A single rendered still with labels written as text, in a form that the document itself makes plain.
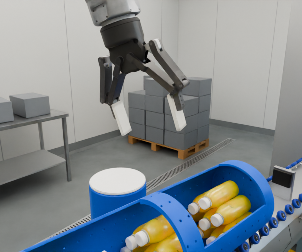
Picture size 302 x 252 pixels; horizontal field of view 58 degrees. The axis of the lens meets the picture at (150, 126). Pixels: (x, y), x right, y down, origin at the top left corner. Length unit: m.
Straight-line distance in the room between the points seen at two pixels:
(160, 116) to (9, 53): 2.29
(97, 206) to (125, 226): 0.39
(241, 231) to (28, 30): 3.76
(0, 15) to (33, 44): 0.51
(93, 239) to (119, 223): 0.10
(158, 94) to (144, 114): 0.47
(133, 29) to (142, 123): 4.18
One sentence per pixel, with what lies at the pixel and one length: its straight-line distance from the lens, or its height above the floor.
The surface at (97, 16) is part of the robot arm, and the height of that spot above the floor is 1.72.
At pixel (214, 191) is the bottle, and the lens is 1.03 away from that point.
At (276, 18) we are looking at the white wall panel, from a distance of 5.63.
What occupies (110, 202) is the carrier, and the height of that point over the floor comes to 0.99.
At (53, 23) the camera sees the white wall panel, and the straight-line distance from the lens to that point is 4.40.
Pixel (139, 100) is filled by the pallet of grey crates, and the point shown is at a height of 0.83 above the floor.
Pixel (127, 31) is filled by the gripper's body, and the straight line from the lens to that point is 0.49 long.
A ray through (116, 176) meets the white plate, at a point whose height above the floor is 1.04.
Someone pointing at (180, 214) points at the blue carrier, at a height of 1.22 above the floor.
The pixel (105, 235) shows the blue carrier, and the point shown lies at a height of 1.09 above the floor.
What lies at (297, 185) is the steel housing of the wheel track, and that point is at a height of 0.93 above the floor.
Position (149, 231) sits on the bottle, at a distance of 0.84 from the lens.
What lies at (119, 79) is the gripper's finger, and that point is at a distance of 0.54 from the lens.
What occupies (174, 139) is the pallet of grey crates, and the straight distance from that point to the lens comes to 4.29.
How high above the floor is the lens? 1.66
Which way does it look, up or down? 16 degrees down
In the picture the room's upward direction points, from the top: straight up
